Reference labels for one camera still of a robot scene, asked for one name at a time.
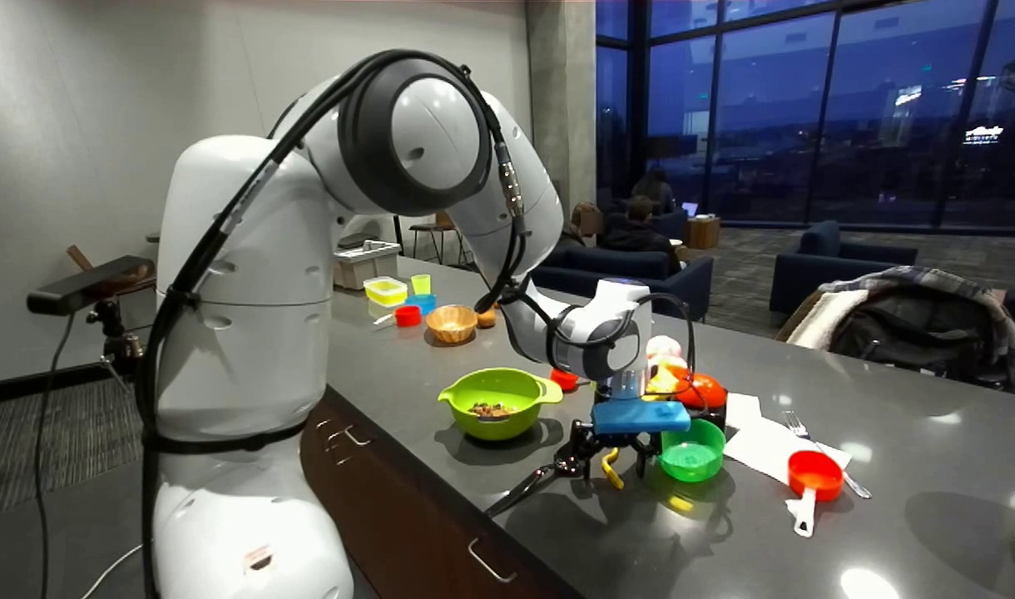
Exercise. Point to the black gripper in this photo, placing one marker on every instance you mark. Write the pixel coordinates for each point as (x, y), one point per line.
(616, 442)

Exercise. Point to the yellow knitted cloth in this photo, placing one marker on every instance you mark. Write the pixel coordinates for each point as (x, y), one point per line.
(609, 468)

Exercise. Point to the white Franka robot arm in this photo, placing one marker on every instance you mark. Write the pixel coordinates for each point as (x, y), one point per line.
(250, 334)

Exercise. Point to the black plastic spoon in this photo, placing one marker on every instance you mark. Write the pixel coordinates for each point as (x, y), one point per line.
(523, 487)

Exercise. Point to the small green bowl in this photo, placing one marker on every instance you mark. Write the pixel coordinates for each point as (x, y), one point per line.
(695, 462)

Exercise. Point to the small red plastic piece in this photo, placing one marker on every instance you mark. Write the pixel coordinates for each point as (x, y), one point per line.
(565, 382)

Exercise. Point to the red toy tomato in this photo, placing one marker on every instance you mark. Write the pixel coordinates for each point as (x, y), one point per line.
(702, 392)

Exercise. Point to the lime green bowl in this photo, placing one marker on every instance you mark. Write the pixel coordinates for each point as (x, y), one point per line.
(508, 386)

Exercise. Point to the brown grain mix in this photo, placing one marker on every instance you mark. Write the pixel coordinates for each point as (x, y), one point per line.
(492, 412)

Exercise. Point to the white paper napkin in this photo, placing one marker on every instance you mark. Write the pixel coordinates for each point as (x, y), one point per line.
(768, 445)

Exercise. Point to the tan toy gourd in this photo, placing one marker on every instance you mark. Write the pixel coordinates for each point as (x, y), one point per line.
(488, 317)

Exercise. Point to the dark sofa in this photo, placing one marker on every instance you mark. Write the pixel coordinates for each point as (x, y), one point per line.
(641, 268)

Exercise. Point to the red measuring cup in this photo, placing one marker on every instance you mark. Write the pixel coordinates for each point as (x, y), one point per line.
(813, 471)

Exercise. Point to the wicker basket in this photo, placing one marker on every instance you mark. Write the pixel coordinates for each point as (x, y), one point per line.
(450, 323)

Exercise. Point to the brown wooden counter cabinet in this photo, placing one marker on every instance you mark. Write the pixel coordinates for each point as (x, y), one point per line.
(395, 502)

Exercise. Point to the seated person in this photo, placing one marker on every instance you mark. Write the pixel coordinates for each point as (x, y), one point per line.
(579, 223)
(636, 222)

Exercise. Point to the brown wooden box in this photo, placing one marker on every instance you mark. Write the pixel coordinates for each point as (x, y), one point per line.
(700, 231)

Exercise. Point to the blue plastic cup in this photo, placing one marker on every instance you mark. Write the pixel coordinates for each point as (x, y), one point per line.
(423, 304)

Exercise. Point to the white chair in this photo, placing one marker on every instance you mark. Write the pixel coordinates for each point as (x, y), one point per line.
(824, 317)

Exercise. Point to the green plastic cup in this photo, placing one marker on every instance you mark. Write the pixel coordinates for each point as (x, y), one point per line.
(422, 283)

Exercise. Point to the yellow plastic container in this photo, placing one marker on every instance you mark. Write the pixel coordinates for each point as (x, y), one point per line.
(385, 291)

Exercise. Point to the dark armchair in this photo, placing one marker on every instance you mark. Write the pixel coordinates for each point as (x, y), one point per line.
(826, 270)

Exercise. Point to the clear plastic container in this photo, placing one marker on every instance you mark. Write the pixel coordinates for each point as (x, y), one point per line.
(364, 268)

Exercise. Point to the dark gray jacket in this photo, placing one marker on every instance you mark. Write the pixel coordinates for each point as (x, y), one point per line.
(927, 329)

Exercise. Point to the black tripod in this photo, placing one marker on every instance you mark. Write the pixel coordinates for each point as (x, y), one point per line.
(116, 336)

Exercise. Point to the large glass window wall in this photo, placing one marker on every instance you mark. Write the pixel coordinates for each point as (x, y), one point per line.
(816, 110)

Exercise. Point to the black stereo camera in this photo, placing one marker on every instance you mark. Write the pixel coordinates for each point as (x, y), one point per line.
(85, 289)

